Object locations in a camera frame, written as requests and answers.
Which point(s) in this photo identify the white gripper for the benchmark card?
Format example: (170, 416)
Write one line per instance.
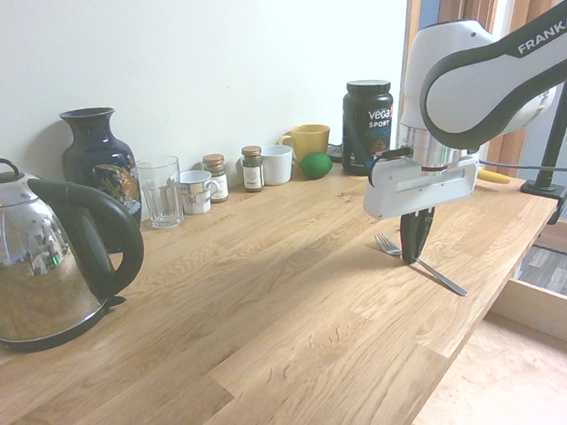
(412, 195)

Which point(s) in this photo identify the silver metal fork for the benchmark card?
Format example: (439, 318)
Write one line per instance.
(388, 246)

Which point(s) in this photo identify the open wooden drawer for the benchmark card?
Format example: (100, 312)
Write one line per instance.
(539, 308)

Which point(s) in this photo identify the small black device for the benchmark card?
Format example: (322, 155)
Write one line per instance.
(335, 153)

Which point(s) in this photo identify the black protein powder tub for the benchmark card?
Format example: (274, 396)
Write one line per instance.
(363, 124)

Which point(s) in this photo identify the green lime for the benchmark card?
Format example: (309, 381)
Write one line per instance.
(315, 165)

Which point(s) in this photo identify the black table clamp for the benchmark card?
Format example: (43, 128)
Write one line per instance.
(545, 190)

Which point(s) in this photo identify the yellow ceramic mug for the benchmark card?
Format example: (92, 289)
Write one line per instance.
(311, 139)

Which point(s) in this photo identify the plain white cup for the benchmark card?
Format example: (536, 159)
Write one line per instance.
(279, 165)

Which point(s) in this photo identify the spice jar dark contents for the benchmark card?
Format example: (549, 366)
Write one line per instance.
(252, 172)

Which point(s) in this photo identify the spice jar pale contents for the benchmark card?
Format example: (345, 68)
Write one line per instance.
(216, 179)

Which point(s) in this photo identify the small patterned white mug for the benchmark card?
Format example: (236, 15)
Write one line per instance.
(193, 193)

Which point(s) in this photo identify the clear glass tumbler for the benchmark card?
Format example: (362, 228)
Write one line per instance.
(161, 194)

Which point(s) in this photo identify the dark blue ceramic vase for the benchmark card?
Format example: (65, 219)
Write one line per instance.
(97, 155)

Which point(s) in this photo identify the stainless steel electric kettle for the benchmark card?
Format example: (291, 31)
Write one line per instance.
(28, 277)

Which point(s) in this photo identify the black camera stand pole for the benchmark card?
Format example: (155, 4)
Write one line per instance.
(559, 130)

